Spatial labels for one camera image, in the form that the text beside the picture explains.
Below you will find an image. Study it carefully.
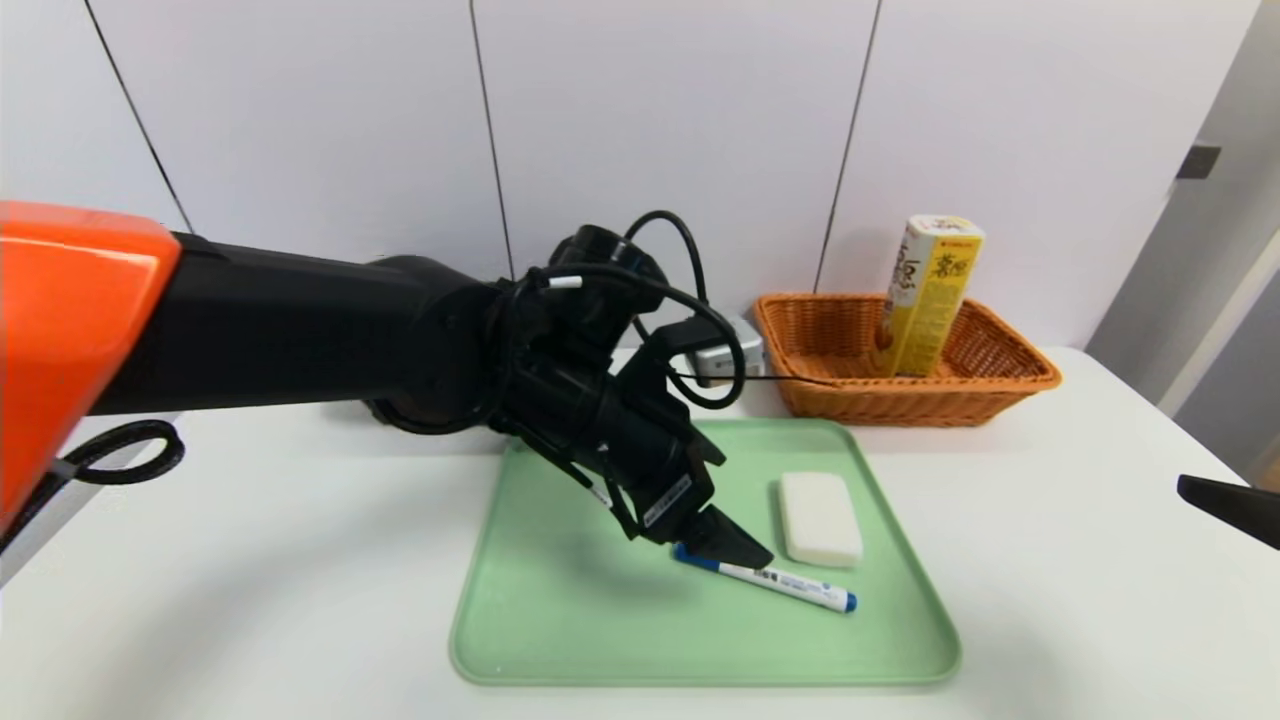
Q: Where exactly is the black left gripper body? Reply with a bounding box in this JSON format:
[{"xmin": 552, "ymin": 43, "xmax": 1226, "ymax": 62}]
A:
[{"xmin": 568, "ymin": 387, "xmax": 727, "ymax": 546}]

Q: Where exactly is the white marker with blue cap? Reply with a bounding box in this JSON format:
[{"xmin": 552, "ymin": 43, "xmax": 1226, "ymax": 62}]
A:
[{"xmin": 675, "ymin": 543, "xmax": 859, "ymax": 614}]

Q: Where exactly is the white eraser block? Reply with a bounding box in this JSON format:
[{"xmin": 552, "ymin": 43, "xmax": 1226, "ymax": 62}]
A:
[{"xmin": 778, "ymin": 471, "xmax": 865, "ymax": 569}]

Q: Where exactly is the yellow snack box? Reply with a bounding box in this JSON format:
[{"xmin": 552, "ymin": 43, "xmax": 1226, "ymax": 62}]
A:
[{"xmin": 870, "ymin": 214, "xmax": 987, "ymax": 379}]

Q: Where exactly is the orange wicker basket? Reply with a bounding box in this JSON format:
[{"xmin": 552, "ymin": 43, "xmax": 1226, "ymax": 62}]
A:
[{"xmin": 753, "ymin": 292, "xmax": 1062, "ymax": 429}]

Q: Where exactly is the green plastic tray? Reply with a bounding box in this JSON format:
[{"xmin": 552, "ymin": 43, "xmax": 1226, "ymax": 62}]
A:
[{"xmin": 450, "ymin": 418, "xmax": 962, "ymax": 687}]

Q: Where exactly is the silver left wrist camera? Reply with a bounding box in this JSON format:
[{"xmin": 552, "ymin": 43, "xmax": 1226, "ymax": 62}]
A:
[{"xmin": 695, "ymin": 318, "xmax": 766, "ymax": 389}]

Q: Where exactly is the black left wrist camera cable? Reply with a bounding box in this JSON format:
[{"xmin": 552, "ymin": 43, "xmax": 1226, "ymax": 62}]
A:
[{"xmin": 540, "ymin": 210, "xmax": 748, "ymax": 411}]

